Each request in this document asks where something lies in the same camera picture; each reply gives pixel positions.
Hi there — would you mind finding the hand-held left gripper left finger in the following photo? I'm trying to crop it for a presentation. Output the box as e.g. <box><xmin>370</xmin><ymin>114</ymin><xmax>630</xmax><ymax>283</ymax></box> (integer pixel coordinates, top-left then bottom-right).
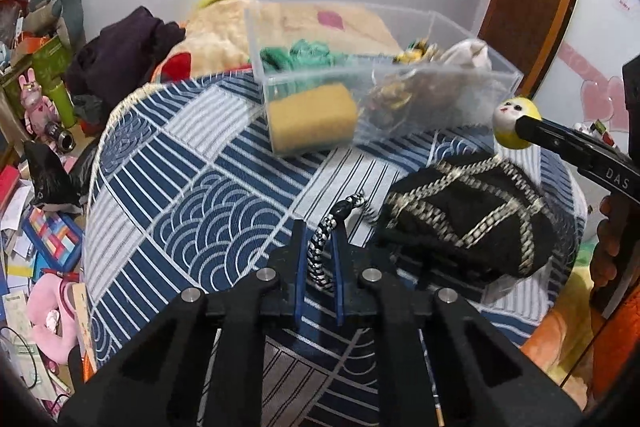
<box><xmin>57</xmin><ymin>220</ymin><xmax>307</xmax><ymax>427</ymax></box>

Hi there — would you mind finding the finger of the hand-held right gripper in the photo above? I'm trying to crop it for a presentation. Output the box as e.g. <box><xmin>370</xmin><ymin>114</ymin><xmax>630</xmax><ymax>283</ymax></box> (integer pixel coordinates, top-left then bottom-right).
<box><xmin>515</xmin><ymin>115</ymin><xmax>608</xmax><ymax>170</ymax></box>

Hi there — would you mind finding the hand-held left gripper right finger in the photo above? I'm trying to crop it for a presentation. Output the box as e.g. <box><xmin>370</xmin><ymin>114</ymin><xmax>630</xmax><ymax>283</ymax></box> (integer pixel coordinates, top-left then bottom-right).
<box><xmin>330</xmin><ymin>231</ymin><xmax>587</xmax><ymax>427</ymax></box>

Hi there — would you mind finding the black and white braided cord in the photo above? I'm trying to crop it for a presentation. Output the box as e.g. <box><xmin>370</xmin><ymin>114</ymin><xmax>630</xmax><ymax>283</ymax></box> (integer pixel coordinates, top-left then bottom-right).
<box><xmin>306</xmin><ymin>191</ymin><xmax>367</xmax><ymax>293</ymax></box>

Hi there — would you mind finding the yellow ball toy with face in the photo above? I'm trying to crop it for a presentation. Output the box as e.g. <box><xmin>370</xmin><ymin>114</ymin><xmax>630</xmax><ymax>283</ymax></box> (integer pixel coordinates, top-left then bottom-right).
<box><xmin>492</xmin><ymin>95</ymin><xmax>543</xmax><ymax>150</ymax></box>

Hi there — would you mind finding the clear plastic box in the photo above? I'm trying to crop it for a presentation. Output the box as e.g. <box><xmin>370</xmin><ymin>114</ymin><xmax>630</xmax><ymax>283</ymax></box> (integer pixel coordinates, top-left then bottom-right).
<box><xmin>244</xmin><ymin>1</ymin><xmax>525</xmax><ymax>156</ymax></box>

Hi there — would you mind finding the person's right hand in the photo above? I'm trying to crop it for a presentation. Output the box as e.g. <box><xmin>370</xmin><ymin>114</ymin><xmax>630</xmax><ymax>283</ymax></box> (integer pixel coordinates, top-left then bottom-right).
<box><xmin>590</xmin><ymin>196</ymin><xmax>625</xmax><ymax>295</ymax></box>

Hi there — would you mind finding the black cloth with gold pattern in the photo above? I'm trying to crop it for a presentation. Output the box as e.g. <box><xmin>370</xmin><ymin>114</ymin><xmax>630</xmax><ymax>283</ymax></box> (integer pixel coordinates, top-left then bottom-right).
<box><xmin>372</xmin><ymin>155</ymin><xmax>557</xmax><ymax>280</ymax></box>

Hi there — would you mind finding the white cloth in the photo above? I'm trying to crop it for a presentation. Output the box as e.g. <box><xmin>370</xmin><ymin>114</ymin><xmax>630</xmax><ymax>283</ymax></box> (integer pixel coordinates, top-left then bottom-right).
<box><xmin>440</xmin><ymin>39</ymin><xmax>494</xmax><ymax>70</ymax></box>

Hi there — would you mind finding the blue patterned cloth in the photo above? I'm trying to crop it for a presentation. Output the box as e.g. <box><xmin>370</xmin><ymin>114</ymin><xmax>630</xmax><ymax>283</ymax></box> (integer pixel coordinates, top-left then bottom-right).
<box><xmin>82</xmin><ymin>71</ymin><xmax>589</xmax><ymax>427</ymax></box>

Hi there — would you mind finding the yellow sponge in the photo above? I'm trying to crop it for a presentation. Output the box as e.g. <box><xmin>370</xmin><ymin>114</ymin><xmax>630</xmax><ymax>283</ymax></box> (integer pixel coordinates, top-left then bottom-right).
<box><xmin>267</xmin><ymin>84</ymin><xmax>359</xmax><ymax>154</ymax></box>

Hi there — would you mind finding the pencil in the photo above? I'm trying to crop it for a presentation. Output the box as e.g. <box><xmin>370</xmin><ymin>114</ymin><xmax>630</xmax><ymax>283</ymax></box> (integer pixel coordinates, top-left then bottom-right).
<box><xmin>422</xmin><ymin>352</ymin><xmax>447</xmax><ymax>427</ymax></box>

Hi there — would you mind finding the brown crinkled item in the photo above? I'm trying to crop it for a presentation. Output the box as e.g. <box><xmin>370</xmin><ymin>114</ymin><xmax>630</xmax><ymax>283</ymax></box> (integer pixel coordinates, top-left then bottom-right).
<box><xmin>364</xmin><ymin>69</ymin><xmax>453</xmax><ymax>128</ymax></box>

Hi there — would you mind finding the yellow and black toy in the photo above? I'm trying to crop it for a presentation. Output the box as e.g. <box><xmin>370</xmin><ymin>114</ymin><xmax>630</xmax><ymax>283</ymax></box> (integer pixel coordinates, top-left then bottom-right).
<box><xmin>394</xmin><ymin>39</ymin><xmax>442</xmax><ymax>64</ymax></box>

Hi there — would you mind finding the orange cloth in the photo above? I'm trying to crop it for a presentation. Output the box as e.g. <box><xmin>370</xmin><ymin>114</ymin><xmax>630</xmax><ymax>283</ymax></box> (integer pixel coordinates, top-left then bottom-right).
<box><xmin>520</xmin><ymin>302</ymin><xmax>640</xmax><ymax>408</ymax></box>

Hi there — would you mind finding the green cloth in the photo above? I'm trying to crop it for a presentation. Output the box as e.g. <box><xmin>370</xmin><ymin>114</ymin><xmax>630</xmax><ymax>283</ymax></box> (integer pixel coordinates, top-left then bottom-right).
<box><xmin>260</xmin><ymin>39</ymin><xmax>347</xmax><ymax>70</ymax></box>

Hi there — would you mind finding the beige blanket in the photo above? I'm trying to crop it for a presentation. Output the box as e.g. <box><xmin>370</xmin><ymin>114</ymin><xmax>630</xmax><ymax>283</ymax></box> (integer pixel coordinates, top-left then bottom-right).
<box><xmin>152</xmin><ymin>0</ymin><xmax>402</xmax><ymax>84</ymax></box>

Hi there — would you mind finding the colourful checked box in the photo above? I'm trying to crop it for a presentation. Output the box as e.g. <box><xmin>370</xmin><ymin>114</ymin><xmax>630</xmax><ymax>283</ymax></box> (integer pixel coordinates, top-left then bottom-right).
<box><xmin>22</xmin><ymin>209</ymin><xmax>84</xmax><ymax>274</ymax></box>

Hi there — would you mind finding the pink plush toy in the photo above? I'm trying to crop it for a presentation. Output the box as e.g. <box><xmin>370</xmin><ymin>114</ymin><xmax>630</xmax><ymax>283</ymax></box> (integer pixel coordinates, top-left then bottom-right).
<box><xmin>25</xmin><ymin>273</ymin><xmax>82</xmax><ymax>366</ymax></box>

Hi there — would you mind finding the black plush toy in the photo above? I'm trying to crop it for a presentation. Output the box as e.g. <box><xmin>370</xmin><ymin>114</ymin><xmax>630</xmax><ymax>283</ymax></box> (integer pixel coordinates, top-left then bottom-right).
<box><xmin>22</xmin><ymin>140</ymin><xmax>84</xmax><ymax>210</ymax></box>

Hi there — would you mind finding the dark purple clothing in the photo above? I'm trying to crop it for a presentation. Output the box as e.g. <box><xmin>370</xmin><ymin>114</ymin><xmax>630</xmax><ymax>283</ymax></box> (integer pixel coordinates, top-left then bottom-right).
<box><xmin>65</xmin><ymin>6</ymin><xmax>187</xmax><ymax>108</ymax></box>

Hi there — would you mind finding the green cup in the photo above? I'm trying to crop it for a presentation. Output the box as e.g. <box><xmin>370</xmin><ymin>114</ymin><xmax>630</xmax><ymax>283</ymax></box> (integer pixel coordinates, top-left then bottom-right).
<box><xmin>47</xmin><ymin>79</ymin><xmax>79</xmax><ymax>129</ymax></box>

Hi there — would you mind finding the pink rabbit figure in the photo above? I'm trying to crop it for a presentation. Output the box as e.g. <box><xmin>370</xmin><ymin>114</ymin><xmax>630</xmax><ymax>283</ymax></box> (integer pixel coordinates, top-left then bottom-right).
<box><xmin>19</xmin><ymin>68</ymin><xmax>57</xmax><ymax>136</ymax></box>

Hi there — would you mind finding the green cardboard box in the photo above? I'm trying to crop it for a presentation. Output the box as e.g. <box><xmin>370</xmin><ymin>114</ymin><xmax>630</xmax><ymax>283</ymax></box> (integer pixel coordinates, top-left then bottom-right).
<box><xmin>0</xmin><ymin>36</ymin><xmax>68</xmax><ymax>108</ymax></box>

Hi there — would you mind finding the grey plush toy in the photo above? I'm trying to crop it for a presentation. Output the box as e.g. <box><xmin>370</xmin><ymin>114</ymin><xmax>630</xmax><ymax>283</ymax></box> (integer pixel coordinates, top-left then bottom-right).
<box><xmin>22</xmin><ymin>0</ymin><xmax>87</xmax><ymax>54</ymax></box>

